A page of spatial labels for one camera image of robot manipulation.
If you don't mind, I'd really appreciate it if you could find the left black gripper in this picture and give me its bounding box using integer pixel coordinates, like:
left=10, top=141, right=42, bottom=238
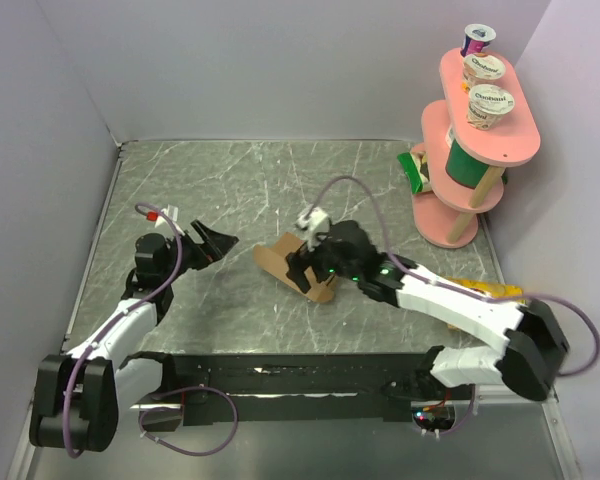
left=161, top=219, right=237, bottom=284

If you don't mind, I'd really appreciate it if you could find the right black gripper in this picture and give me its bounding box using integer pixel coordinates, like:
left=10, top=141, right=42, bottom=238
left=285, top=232, right=361, bottom=294

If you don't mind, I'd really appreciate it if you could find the brown cardboard box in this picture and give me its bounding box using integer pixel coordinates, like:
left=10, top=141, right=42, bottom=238
left=253, top=232, right=337, bottom=304

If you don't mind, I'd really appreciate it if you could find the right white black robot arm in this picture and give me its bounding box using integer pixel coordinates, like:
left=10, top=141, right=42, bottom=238
left=286, top=210, right=569, bottom=402

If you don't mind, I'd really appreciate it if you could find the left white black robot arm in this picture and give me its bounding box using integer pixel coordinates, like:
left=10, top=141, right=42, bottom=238
left=29, top=220, right=239, bottom=457

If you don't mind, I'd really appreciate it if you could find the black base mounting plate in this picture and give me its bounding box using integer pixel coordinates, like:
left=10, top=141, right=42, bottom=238
left=135, top=347, right=476, bottom=426

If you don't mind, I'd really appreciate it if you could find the green snack bag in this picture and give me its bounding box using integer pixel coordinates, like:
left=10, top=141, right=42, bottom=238
left=397, top=152, right=432, bottom=195

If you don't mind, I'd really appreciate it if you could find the green cylindrical can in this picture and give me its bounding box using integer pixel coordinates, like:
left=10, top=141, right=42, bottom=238
left=445, top=127, right=489, bottom=189

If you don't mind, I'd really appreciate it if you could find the yellow chip bag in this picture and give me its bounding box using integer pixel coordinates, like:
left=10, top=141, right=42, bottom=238
left=447, top=277, right=523, bottom=298

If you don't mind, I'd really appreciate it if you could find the pink three-tier shelf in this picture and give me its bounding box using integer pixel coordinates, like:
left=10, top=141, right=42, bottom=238
left=412, top=48, right=541, bottom=249

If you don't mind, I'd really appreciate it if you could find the front Chobani yogurt cup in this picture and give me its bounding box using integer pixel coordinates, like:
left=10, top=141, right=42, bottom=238
left=467, top=84, right=515, bottom=130

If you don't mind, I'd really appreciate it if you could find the chobani yogurt cup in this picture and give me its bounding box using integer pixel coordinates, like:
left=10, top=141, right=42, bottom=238
left=462, top=53, right=506, bottom=93
left=467, top=84, right=515, bottom=130

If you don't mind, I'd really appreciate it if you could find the middle Chobani yogurt cup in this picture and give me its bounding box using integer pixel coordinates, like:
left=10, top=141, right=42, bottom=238
left=462, top=53, right=506, bottom=93

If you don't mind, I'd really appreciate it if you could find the purple lid yogurt cup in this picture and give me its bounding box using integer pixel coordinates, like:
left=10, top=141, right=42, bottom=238
left=460, top=23, right=496, bottom=57

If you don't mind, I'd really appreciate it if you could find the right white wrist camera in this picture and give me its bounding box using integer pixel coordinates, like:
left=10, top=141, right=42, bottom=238
left=295, top=206, right=331, bottom=251

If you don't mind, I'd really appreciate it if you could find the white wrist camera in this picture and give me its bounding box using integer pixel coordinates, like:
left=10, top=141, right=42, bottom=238
left=295, top=206, right=331, bottom=251
left=146, top=205, right=184, bottom=237

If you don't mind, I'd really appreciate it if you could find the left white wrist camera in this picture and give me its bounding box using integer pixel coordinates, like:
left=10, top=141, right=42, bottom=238
left=146, top=205, right=184, bottom=237

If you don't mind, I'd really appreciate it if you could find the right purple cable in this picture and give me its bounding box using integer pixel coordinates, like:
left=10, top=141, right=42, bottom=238
left=304, top=175, right=600, bottom=440

